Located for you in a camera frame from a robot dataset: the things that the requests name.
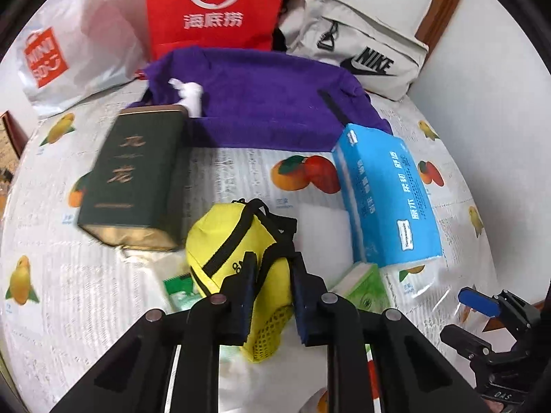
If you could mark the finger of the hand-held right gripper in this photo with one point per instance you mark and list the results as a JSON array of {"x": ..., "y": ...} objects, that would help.
[
  {"x": 465, "y": 342},
  {"x": 478, "y": 302}
]

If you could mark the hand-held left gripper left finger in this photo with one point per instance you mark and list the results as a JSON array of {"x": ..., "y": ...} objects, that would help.
[{"x": 244, "y": 305}]

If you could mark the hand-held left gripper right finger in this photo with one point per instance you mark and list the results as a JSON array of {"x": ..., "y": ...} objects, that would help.
[{"x": 302, "y": 309}]

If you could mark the yellow mesh pouch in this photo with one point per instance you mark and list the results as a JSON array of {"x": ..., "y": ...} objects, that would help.
[{"x": 215, "y": 232}]

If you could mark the purple towel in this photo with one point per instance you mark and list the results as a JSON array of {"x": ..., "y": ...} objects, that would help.
[{"x": 267, "y": 94}]

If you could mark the white glove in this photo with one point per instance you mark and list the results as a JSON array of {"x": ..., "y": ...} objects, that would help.
[{"x": 189, "y": 94}]

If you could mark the green tissue pack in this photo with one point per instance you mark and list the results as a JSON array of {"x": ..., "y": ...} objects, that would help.
[{"x": 361, "y": 288}]

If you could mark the green and white packet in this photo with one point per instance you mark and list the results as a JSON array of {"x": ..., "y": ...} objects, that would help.
[{"x": 181, "y": 292}]

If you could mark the blue tissue pack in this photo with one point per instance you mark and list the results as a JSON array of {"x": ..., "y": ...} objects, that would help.
[{"x": 387, "y": 193}]

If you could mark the dark green tin box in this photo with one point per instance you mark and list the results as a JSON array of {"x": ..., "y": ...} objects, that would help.
[{"x": 133, "y": 172}]

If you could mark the grey waist bag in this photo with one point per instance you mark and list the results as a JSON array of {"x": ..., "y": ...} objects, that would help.
[{"x": 344, "y": 38}]

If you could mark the wooden cabinet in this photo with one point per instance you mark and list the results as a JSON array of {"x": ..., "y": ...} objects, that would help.
[{"x": 10, "y": 142}]

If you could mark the red paper bag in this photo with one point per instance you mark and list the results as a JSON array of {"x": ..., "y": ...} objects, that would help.
[{"x": 215, "y": 4}]

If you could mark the white plastic bag red label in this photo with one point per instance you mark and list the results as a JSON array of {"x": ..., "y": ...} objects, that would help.
[{"x": 86, "y": 38}]

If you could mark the wooden door frame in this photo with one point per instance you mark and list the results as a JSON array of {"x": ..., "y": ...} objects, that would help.
[{"x": 443, "y": 4}]

